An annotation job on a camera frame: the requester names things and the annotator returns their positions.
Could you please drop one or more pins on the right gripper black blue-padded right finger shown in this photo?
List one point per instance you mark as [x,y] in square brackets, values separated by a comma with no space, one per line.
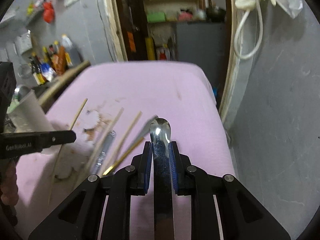
[221,207]

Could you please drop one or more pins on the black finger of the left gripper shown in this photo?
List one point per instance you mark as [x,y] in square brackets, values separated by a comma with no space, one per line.
[52,138]

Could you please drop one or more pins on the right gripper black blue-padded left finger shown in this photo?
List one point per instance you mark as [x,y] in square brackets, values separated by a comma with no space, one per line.
[99,208]

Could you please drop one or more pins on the shiny steel spoon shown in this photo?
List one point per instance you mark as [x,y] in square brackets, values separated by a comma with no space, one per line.
[160,134]

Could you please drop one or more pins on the person's hand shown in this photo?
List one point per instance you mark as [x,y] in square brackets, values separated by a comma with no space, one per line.
[9,186]

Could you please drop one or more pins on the white utensil holder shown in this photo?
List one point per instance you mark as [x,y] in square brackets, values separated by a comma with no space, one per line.
[28,116]

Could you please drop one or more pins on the pale wooden chopstick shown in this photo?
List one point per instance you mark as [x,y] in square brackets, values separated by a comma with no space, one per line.
[97,149]

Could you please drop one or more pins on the pink floral table cloth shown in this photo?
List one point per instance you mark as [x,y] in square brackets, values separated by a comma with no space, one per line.
[177,92]

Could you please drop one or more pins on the golden brown chopstick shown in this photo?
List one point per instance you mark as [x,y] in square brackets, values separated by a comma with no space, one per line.
[123,157]

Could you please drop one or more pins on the large oil jug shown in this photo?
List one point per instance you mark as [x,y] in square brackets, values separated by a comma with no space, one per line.
[72,55]

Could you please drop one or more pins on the light wooden chopstick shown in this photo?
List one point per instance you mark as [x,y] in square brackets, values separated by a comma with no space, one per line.
[117,151]

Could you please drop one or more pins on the steel fork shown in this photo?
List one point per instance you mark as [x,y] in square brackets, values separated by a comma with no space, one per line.
[145,130]

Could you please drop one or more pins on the red plastic bag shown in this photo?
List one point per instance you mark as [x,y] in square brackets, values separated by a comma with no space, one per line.
[48,12]

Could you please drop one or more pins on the yellow cylinder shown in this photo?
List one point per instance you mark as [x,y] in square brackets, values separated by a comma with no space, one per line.
[150,48]

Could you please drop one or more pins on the green box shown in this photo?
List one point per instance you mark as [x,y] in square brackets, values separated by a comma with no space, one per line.
[156,17]

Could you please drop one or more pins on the grey cabinet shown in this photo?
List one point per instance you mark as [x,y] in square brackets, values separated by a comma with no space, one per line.
[203,44]

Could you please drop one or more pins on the wooden storage shelf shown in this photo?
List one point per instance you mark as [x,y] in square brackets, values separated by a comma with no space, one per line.
[172,0]

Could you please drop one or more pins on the black wok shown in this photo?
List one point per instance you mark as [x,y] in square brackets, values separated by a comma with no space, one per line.
[215,14]

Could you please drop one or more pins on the steel knife handle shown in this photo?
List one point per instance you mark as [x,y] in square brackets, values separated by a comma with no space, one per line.
[102,154]

